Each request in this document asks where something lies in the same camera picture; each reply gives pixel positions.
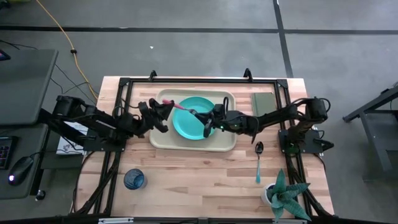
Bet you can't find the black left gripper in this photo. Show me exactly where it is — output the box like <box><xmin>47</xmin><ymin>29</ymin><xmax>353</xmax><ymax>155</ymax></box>
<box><xmin>137</xmin><ymin>98</ymin><xmax>175</xmax><ymax>135</ymax></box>

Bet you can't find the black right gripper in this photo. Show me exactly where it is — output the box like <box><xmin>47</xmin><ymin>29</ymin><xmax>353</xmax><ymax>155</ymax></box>
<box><xmin>188</xmin><ymin>103</ymin><xmax>244</xmax><ymax>139</ymax></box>

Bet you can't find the fork with pink handle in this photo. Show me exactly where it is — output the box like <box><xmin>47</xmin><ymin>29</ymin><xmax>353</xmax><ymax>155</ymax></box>
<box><xmin>161</xmin><ymin>98</ymin><xmax>200</xmax><ymax>114</ymax></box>

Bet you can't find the teal round plate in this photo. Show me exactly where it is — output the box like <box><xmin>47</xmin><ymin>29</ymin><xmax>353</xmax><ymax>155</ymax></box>
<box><xmin>172</xmin><ymin>96</ymin><xmax>219</xmax><ymax>141</ymax></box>

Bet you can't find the beige plastic tray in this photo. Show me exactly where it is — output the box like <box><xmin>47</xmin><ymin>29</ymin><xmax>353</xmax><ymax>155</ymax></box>
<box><xmin>149</xmin><ymin>88</ymin><xmax>238</xmax><ymax>153</ymax></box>

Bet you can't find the spoon with blue handle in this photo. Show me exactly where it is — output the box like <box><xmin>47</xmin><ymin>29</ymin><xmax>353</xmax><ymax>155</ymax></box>
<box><xmin>254</xmin><ymin>141</ymin><xmax>265</xmax><ymax>184</ymax></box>

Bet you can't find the blue ribbed cup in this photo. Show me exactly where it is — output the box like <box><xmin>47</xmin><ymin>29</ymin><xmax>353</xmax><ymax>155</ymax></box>
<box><xmin>123</xmin><ymin>168</ymin><xmax>148</xmax><ymax>191</ymax></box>

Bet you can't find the green notebook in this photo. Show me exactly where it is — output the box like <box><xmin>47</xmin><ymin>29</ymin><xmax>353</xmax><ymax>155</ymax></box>
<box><xmin>251</xmin><ymin>92</ymin><xmax>279</xmax><ymax>118</ymax></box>

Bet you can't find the white printed box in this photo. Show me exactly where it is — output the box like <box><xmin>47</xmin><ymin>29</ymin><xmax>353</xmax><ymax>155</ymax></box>
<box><xmin>55</xmin><ymin>121</ymin><xmax>90</xmax><ymax>156</ymax></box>

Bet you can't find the green plant in white pot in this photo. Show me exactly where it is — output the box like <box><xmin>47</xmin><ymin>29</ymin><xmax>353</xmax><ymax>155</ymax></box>
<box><xmin>260</xmin><ymin>169</ymin><xmax>312</xmax><ymax>223</ymax></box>

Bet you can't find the grey desk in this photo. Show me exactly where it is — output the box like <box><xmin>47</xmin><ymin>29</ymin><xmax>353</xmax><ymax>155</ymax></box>
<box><xmin>0</xmin><ymin>48</ymin><xmax>60</xmax><ymax>200</ymax></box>

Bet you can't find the black computer mouse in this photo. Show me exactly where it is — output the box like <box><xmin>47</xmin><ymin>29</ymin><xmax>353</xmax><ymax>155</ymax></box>
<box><xmin>7</xmin><ymin>156</ymin><xmax>35</xmax><ymax>187</ymax></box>

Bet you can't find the black backlit keyboard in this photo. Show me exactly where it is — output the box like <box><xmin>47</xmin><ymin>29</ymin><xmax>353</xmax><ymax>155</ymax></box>
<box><xmin>0</xmin><ymin>136</ymin><xmax>18</xmax><ymax>170</ymax></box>

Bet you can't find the dark metal side table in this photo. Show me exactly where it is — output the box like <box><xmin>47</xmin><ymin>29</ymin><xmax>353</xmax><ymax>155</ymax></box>
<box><xmin>341</xmin><ymin>82</ymin><xmax>398</xmax><ymax>182</ymax></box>

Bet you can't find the black metal table frame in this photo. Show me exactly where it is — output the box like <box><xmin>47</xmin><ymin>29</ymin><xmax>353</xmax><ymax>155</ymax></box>
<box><xmin>70</xmin><ymin>76</ymin><xmax>335</xmax><ymax>219</ymax></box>

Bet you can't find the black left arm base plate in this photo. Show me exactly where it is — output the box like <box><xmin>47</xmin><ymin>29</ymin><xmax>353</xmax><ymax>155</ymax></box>
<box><xmin>82</xmin><ymin>129</ymin><xmax>127</xmax><ymax>153</ymax></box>

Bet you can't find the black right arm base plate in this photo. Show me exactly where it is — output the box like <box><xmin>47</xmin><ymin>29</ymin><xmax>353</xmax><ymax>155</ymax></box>
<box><xmin>278</xmin><ymin>128</ymin><xmax>325</xmax><ymax>154</ymax></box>

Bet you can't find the thin black floor cable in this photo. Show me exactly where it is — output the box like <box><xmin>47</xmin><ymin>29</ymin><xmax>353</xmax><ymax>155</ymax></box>
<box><xmin>0</xmin><ymin>39</ymin><xmax>98</xmax><ymax>104</ymax></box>

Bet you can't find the silver metal bracket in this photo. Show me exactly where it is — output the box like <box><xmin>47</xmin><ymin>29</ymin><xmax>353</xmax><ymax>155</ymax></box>
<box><xmin>97</xmin><ymin>217</ymin><xmax>135</xmax><ymax>224</ymax></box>

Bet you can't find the yellow cable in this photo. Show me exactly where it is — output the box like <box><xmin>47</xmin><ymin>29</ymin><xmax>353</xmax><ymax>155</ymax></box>
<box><xmin>35</xmin><ymin>0</ymin><xmax>100</xmax><ymax>101</ymax></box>

